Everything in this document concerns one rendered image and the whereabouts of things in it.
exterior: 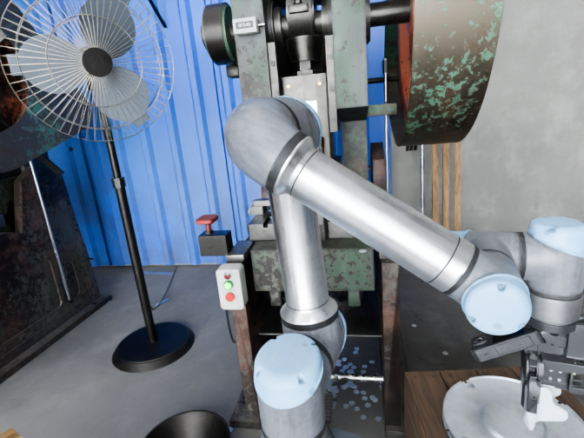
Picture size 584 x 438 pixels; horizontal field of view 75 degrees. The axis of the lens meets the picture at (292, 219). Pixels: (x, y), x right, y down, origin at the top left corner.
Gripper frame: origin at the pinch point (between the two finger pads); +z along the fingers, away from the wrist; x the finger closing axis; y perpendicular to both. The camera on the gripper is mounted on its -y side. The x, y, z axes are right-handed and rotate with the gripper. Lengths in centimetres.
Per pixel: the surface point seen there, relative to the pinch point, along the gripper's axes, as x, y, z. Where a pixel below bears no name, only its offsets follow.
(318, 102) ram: 54, -55, -56
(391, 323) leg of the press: 39, -30, 11
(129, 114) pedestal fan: 54, -137, -59
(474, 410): 16.8, -7.4, 16.6
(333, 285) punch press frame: 40, -49, 0
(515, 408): 20.0, 1.3, 16.0
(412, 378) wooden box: 24.6, -22.3, 17.5
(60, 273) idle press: 57, -218, 22
